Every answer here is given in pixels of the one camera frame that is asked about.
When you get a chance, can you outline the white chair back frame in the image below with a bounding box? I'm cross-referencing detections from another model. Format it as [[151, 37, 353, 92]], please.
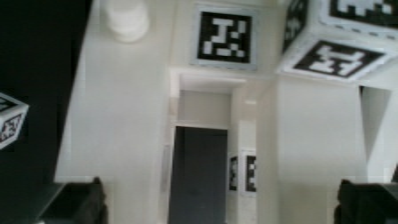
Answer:
[[51, 0, 398, 224]]

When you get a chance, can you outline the white chair seat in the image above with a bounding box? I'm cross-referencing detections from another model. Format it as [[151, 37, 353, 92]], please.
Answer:
[[94, 0, 259, 224]]

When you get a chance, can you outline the white tagged cube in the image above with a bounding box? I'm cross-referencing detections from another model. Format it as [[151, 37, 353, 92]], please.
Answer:
[[277, 0, 398, 82], [0, 92, 28, 150]]

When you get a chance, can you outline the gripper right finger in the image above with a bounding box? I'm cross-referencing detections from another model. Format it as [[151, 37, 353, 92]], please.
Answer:
[[334, 180, 398, 224]]

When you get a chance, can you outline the white chair leg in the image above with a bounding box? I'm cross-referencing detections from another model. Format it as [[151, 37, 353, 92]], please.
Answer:
[[226, 149, 258, 224]]

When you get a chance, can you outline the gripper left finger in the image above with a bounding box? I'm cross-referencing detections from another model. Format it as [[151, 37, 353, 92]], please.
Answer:
[[37, 179, 108, 224]]

